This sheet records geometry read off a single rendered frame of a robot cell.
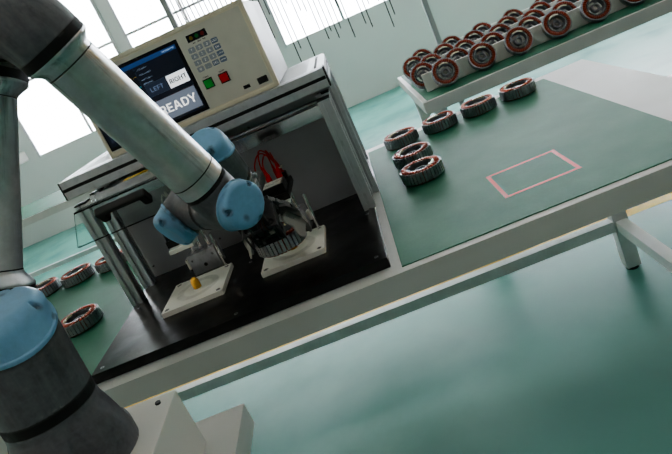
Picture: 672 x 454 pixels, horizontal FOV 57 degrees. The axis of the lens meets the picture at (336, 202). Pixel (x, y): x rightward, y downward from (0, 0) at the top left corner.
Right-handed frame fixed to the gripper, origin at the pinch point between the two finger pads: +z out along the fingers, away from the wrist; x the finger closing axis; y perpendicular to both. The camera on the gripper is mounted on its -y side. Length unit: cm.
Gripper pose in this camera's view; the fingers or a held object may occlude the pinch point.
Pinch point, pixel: (281, 238)
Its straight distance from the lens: 132.8
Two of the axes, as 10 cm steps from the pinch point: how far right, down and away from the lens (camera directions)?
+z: 3.1, 5.6, 7.7
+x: 9.2, -3.8, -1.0
